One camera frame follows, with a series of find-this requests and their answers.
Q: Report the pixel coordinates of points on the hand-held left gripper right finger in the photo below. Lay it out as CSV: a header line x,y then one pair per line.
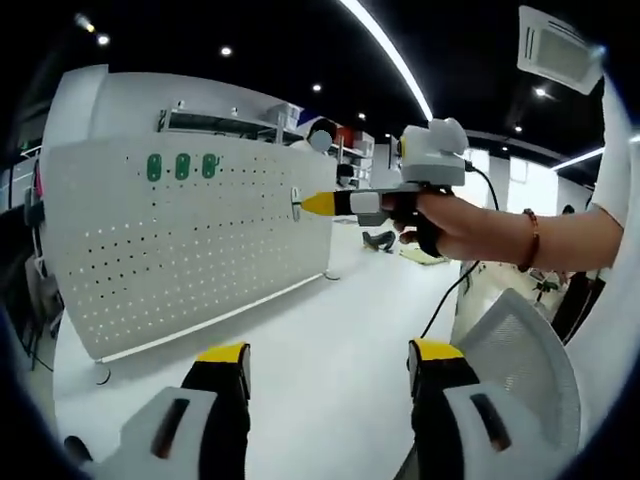
x,y
440,425

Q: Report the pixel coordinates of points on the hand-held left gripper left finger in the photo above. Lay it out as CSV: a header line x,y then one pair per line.
x,y
215,425

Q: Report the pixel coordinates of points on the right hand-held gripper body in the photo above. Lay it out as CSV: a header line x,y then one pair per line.
x,y
432,155

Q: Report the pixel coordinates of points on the white perforated mounting plate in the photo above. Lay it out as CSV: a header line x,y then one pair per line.
x,y
200,250

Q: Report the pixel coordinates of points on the person's right hand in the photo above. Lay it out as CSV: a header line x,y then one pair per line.
x,y
475,230

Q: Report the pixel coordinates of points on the dark grey handheld device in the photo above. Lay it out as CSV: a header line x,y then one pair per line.
x,y
372,240

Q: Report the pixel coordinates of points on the yellow paper sheet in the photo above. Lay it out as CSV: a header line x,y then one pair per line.
x,y
425,257

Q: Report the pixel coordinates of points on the long ceiling strip light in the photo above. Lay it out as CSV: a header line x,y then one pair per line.
x,y
395,54

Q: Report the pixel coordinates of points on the black computer mouse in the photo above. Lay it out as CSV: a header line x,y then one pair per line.
x,y
75,445

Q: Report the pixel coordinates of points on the white ceiling air vent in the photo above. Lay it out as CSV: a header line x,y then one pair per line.
x,y
555,50

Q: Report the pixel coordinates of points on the grey metal shelf rack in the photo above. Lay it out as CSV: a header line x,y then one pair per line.
x,y
215,120

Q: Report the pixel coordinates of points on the person's white shirt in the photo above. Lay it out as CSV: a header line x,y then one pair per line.
x,y
620,150

